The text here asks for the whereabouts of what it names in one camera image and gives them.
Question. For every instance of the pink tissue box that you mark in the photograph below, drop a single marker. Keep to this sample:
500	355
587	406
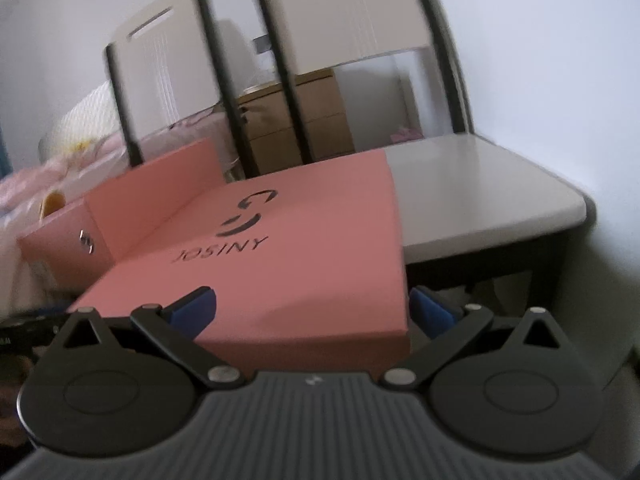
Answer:
406	135

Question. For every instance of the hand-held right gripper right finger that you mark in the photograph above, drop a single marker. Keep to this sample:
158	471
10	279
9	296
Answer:
430	310

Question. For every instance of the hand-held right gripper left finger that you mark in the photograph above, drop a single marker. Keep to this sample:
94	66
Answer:
192	310

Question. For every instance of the white chair with black frame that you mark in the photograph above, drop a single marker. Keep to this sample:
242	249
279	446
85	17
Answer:
160	65
350	10

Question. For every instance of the pink blanket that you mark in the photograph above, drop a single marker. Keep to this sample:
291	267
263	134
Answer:
60	175

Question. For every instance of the white quilted headboard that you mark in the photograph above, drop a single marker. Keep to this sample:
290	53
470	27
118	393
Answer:
85	115

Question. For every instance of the bed with white sheet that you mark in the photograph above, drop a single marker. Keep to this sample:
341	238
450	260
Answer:
15	270

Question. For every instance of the pink box lid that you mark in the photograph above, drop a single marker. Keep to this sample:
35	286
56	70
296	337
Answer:
300	260

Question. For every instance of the yellow plush toy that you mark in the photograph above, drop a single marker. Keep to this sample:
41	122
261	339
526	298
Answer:
80	145

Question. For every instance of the wooden nightstand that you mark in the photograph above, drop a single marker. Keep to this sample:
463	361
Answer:
285	130

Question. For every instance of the pink cardboard box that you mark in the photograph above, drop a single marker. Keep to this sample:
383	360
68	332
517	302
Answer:
150	195

